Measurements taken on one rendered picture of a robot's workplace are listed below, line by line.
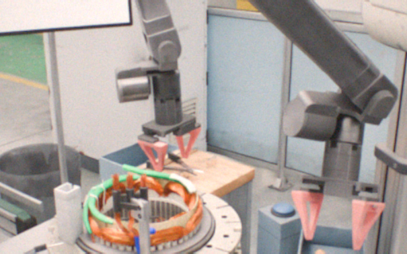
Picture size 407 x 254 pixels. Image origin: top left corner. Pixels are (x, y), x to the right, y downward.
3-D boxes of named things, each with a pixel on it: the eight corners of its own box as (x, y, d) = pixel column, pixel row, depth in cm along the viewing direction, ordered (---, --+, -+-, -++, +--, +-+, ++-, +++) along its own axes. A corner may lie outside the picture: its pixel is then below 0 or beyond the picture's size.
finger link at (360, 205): (358, 253, 78) (366, 187, 79) (315, 243, 83) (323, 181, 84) (380, 252, 83) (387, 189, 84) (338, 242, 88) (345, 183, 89)
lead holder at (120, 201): (111, 212, 77) (109, 189, 76) (131, 200, 81) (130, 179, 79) (131, 219, 75) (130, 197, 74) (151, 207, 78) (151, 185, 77)
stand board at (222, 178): (128, 181, 121) (127, 171, 120) (186, 155, 135) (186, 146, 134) (198, 209, 109) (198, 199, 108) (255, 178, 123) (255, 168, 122)
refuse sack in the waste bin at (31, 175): (-14, 228, 263) (-25, 160, 251) (52, 199, 292) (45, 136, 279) (36, 257, 241) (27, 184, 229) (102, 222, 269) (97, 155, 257)
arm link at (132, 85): (177, 41, 105) (167, 33, 113) (115, 47, 102) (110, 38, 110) (181, 102, 109) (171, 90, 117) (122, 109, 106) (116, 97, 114)
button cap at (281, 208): (281, 218, 108) (282, 213, 107) (268, 209, 111) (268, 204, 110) (297, 212, 110) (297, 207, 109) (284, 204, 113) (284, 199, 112)
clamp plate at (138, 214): (141, 222, 76) (140, 203, 75) (130, 216, 78) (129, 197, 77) (144, 221, 77) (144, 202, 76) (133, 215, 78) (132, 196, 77)
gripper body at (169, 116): (140, 134, 114) (137, 99, 111) (174, 118, 121) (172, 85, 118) (164, 140, 110) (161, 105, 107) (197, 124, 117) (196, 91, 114)
